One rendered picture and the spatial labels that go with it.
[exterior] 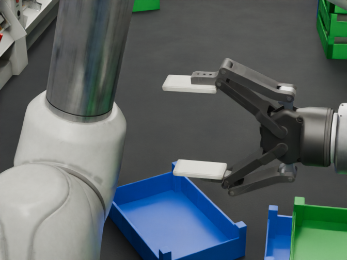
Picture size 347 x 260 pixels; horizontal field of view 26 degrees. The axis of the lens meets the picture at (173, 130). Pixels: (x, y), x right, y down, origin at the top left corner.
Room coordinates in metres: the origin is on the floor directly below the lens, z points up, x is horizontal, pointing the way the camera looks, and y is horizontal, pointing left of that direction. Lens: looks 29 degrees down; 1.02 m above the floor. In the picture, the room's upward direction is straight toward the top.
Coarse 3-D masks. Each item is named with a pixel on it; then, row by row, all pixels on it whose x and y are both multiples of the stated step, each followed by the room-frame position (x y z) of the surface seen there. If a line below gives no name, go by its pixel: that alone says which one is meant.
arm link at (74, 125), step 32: (64, 0) 0.96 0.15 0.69; (96, 0) 0.94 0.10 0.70; (128, 0) 0.96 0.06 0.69; (64, 32) 0.95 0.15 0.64; (96, 32) 0.94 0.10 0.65; (64, 64) 0.95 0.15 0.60; (96, 64) 0.94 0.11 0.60; (64, 96) 0.95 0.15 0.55; (96, 96) 0.95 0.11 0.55; (32, 128) 0.95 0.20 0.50; (64, 128) 0.93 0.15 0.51; (96, 128) 0.94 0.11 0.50; (32, 160) 0.93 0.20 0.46; (64, 160) 0.92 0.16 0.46; (96, 160) 0.93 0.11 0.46; (96, 192) 0.90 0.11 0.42
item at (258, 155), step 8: (280, 144) 0.83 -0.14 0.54; (256, 152) 0.86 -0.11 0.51; (264, 152) 0.85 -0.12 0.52; (272, 152) 0.83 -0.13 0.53; (280, 152) 0.82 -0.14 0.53; (248, 160) 0.85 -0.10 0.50; (256, 160) 0.84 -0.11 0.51; (264, 160) 0.83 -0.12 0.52; (272, 160) 0.83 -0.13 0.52; (232, 168) 0.87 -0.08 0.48; (240, 168) 0.85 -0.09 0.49; (248, 168) 0.84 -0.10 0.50; (256, 168) 0.84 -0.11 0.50; (232, 176) 0.85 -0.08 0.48; (240, 176) 0.85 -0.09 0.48; (224, 184) 0.85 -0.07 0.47
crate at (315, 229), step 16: (304, 208) 1.24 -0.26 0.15; (320, 208) 1.24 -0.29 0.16; (336, 208) 1.23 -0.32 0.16; (304, 224) 1.25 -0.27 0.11; (320, 224) 1.24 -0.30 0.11; (336, 224) 1.24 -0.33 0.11; (304, 240) 1.21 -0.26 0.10; (320, 240) 1.21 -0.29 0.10; (336, 240) 1.21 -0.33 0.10; (304, 256) 1.18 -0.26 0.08; (320, 256) 1.18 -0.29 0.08; (336, 256) 1.18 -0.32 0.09
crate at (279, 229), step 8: (272, 208) 1.35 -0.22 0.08; (272, 216) 1.34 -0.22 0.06; (280, 216) 1.35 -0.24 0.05; (288, 216) 1.35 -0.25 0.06; (272, 224) 1.34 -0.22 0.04; (280, 224) 1.35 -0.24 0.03; (288, 224) 1.35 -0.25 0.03; (272, 232) 1.34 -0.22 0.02; (280, 232) 1.35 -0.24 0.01; (288, 232) 1.35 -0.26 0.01; (272, 240) 1.33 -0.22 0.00; (280, 240) 1.33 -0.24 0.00; (288, 240) 1.33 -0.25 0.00; (272, 248) 1.31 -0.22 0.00; (280, 248) 1.31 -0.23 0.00; (288, 248) 1.31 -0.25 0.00; (264, 256) 1.18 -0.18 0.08; (272, 256) 1.28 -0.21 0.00; (280, 256) 1.28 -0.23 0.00; (288, 256) 1.28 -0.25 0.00
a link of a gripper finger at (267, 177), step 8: (272, 168) 0.86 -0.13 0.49; (296, 168) 0.85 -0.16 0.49; (248, 176) 0.87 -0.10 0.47; (256, 176) 0.86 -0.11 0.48; (264, 176) 0.85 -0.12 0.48; (272, 176) 0.84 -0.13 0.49; (280, 176) 0.83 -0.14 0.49; (288, 176) 0.83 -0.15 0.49; (240, 184) 0.87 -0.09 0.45; (248, 184) 0.85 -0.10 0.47; (256, 184) 0.84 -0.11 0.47; (264, 184) 0.84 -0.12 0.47; (272, 184) 0.84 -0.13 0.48; (232, 192) 0.85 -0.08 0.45; (240, 192) 0.85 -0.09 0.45
